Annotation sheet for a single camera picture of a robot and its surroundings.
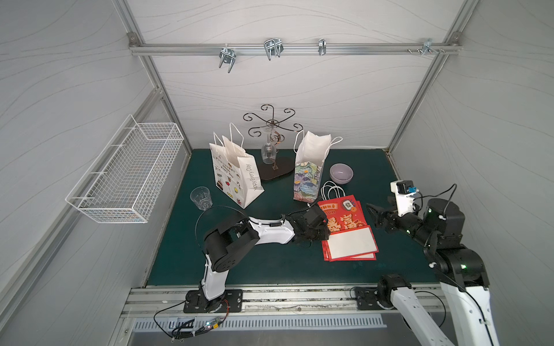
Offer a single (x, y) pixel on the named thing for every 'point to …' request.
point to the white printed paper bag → (236, 172)
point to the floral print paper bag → (311, 151)
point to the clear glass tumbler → (201, 197)
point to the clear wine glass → (268, 150)
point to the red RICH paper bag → (350, 248)
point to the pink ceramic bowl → (340, 173)
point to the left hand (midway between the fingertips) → (329, 234)
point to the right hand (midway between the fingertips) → (381, 201)
